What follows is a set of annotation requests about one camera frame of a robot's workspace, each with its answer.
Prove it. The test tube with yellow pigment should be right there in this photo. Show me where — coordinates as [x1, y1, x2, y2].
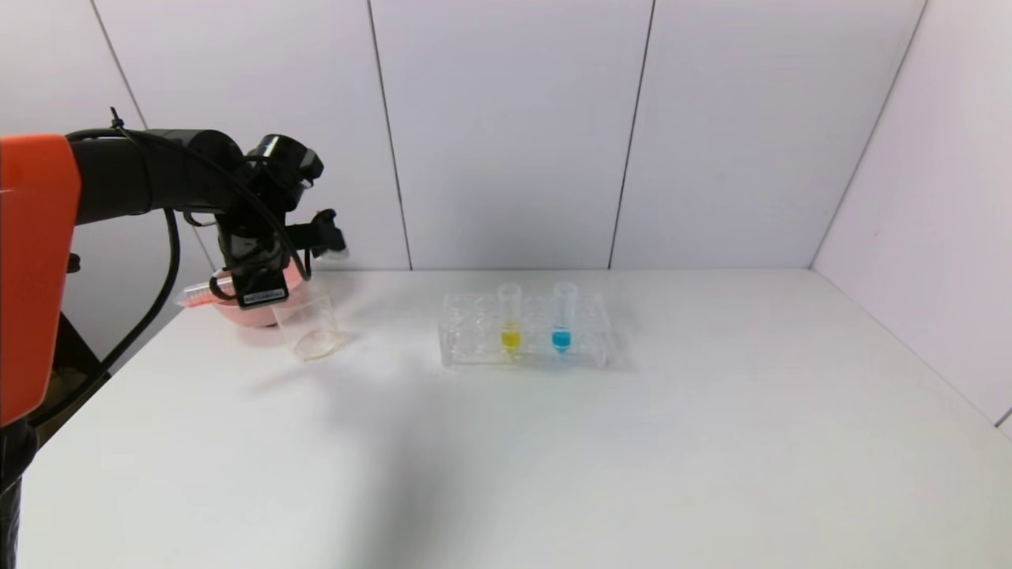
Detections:
[497, 282, 525, 357]

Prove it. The test tube with red pigment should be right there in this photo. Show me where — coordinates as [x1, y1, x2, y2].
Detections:
[176, 273, 238, 311]

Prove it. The clear plastic test tube rack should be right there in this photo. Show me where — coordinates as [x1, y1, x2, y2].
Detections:
[440, 290, 612, 370]

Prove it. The test tube with blue pigment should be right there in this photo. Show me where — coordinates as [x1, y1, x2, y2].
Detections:
[551, 281, 579, 355]

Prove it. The clear glass beaker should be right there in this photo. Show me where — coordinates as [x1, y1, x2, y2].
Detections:
[271, 283, 343, 363]

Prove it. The pink bowl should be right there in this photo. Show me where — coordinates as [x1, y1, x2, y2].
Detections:
[210, 265, 313, 330]

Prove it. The black stand beside table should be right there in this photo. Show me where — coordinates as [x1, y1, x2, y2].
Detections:
[32, 312, 111, 443]

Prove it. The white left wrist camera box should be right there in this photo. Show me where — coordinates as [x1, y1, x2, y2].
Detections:
[289, 209, 350, 262]

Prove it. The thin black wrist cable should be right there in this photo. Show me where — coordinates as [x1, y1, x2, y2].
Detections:
[67, 109, 311, 279]

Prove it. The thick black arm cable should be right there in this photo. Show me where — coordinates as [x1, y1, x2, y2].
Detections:
[32, 207, 181, 428]

